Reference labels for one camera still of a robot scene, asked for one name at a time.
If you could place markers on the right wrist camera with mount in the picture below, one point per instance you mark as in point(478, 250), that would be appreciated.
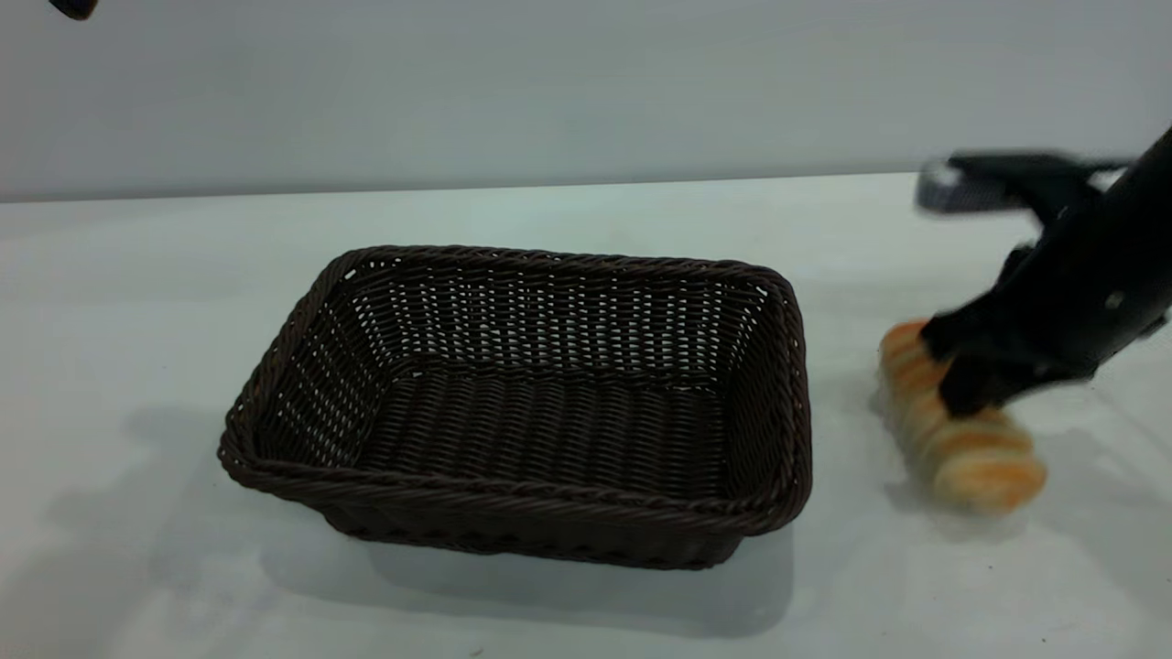
point(998, 183)

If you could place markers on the dark brown woven basket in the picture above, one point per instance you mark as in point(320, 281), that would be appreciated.
point(513, 430)

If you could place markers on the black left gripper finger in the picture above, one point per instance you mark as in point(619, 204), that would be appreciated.
point(73, 7)

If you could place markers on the striped orange bread roll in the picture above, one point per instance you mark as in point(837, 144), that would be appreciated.
point(989, 467)

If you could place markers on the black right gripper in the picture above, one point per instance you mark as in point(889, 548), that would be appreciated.
point(1099, 275)

